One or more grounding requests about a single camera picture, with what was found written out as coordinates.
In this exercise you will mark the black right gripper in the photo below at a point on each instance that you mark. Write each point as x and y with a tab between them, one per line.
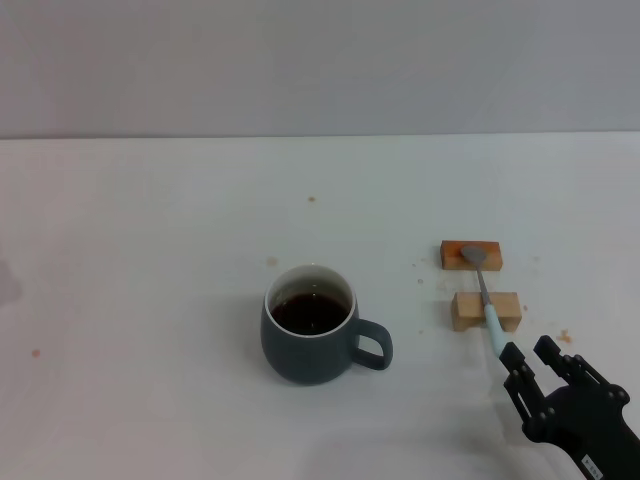
585	425

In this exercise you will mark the grey ceramic cup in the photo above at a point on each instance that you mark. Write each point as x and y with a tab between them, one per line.
300	357

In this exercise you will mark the pale notched wooden block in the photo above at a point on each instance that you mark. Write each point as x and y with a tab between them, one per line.
467	310

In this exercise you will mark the orange stained wooden block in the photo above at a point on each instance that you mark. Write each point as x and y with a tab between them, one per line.
452	256

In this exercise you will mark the dark coffee liquid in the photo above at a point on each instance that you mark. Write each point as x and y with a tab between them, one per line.
310	315

